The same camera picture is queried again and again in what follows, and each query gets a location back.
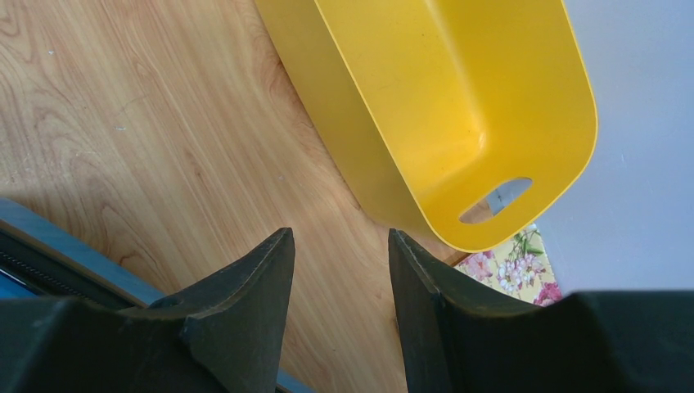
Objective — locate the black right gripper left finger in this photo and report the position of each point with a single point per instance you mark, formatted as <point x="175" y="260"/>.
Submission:
<point x="228" y="325"/>

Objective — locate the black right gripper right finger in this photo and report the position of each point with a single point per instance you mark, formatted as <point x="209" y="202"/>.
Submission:
<point x="458" y="335"/>

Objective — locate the blue fish print suitcase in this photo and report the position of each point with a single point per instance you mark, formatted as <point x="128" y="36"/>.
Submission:
<point x="54" y="260"/>

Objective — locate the floral pattern tray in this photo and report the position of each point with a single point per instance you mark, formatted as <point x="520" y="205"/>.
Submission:
<point x="519" y="268"/>

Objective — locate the yellow plastic basket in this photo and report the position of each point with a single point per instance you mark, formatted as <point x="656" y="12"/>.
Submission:
<point x="459" y="120"/>

